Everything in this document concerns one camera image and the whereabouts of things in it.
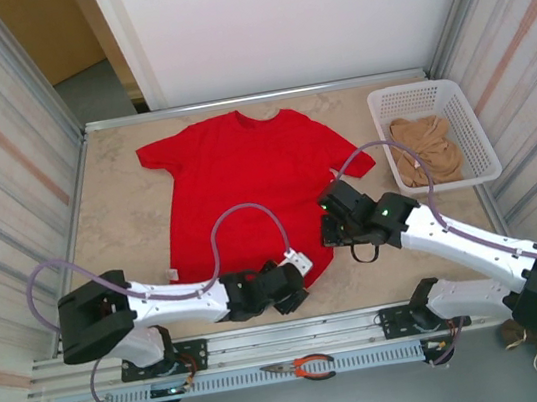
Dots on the aluminium mounting rail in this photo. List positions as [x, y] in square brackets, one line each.
[293, 334]

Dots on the red t-shirt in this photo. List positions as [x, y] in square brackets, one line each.
[244, 174]

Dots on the wooden door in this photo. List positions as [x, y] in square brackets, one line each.
[51, 31]

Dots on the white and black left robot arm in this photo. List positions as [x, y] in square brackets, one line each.
[172, 301]

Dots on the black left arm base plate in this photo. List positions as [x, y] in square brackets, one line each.
[195, 353]

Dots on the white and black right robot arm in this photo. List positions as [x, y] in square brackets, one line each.
[467, 242]

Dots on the tan crumpled cloth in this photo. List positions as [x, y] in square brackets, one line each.
[428, 152]

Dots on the white plastic perforated basket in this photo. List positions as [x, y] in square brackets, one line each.
[470, 130]

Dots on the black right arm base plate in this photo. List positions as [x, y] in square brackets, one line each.
[392, 321]

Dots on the aluminium table edge bar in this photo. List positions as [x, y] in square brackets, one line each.
[253, 98]

